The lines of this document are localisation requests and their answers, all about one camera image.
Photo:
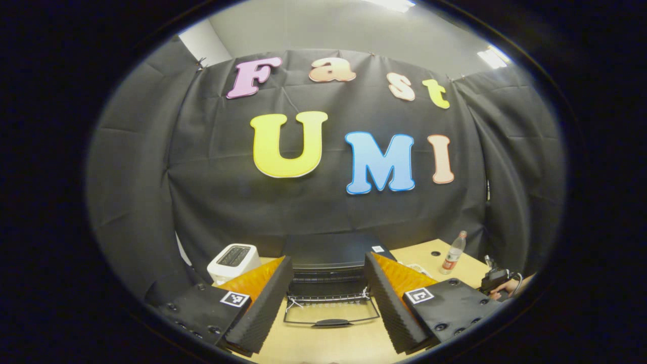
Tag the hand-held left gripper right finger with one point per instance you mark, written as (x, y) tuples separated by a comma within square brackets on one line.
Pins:
[(391, 308)]

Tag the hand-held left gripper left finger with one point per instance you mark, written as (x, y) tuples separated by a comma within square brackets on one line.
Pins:
[(267, 308)]

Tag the white toaster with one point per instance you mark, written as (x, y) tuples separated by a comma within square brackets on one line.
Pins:
[(230, 268)]

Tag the clear water bottle red label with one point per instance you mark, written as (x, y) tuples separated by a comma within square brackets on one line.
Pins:
[(451, 260)]

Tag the ceiling light panel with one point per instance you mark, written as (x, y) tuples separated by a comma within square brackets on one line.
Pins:
[(491, 59), (394, 4)]

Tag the black backdrop cloth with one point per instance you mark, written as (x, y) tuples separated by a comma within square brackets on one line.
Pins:
[(227, 202)]

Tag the black electric oven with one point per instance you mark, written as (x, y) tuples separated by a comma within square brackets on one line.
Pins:
[(328, 250)]

